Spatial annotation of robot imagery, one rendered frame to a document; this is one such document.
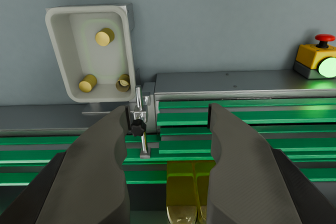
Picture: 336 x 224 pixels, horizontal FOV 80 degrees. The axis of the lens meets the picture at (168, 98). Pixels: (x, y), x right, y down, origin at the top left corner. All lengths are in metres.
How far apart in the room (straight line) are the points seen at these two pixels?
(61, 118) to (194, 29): 0.43
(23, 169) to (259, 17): 0.71
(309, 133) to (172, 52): 0.38
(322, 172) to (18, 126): 0.76
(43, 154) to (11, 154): 0.08
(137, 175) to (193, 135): 0.17
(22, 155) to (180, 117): 0.37
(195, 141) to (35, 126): 0.41
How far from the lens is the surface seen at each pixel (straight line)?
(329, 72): 0.59
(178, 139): 0.47
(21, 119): 0.69
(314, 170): 0.62
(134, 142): 0.51
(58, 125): 0.60
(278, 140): 0.51
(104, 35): 0.51
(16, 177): 0.65
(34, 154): 0.57
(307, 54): 0.61
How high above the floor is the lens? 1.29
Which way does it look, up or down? 61 degrees down
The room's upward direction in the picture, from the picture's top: 179 degrees counter-clockwise
